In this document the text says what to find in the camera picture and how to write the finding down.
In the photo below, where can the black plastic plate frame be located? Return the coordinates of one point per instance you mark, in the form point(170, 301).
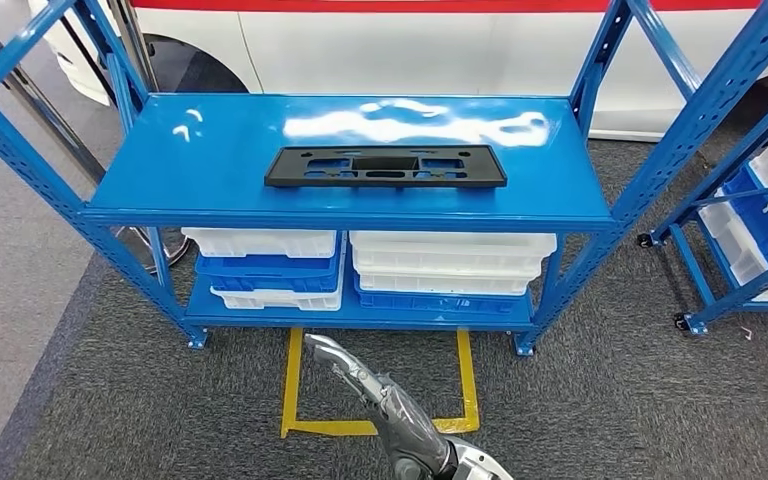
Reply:
point(284, 175)

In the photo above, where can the wide white plastic bin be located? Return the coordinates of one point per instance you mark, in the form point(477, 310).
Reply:
point(450, 250)
point(444, 283)

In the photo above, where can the small white floor scrap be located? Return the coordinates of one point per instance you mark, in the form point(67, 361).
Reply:
point(746, 333)

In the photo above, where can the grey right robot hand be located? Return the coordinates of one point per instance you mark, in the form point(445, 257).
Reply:
point(410, 430)

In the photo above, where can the chrome stanchion post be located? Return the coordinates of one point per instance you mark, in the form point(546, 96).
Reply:
point(133, 40)
point(39, 109)

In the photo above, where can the blue metal shelf rack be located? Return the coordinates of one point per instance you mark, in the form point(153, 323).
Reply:
point(225, 166)
point(693, 268)

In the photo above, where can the wide blue plastic bin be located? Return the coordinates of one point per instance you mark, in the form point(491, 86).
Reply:
point(437, 303)

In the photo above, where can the white car with red stripe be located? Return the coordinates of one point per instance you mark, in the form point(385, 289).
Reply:
point(424, 46)

